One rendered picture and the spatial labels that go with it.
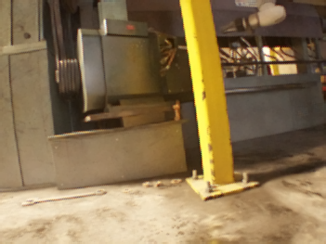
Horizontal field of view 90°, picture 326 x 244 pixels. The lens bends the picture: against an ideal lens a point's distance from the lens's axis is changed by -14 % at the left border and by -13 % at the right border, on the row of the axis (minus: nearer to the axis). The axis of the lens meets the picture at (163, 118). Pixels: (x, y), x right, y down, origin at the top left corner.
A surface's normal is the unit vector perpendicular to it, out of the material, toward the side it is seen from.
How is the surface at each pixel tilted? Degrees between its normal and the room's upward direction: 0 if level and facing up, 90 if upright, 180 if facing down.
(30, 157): 90
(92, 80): 90
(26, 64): 90
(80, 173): 90
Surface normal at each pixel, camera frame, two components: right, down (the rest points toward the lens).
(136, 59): 0.48, -0.06
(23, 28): 0.15, -0.01
